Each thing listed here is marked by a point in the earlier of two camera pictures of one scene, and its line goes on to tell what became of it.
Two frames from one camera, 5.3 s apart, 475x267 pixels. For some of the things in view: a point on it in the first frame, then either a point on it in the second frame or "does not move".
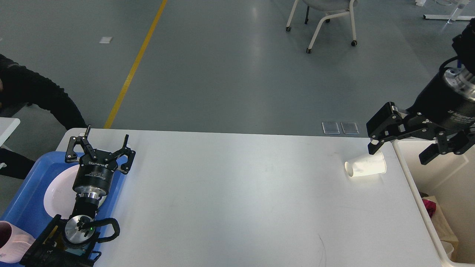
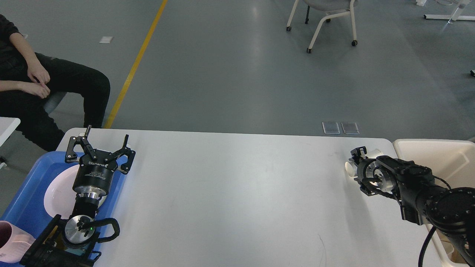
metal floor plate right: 350,128 does not move
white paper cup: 448,247 does not move
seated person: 20,86 to 31,85
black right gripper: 448,101 to 374,176
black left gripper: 94,177 does not move
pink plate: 59,198 does not move
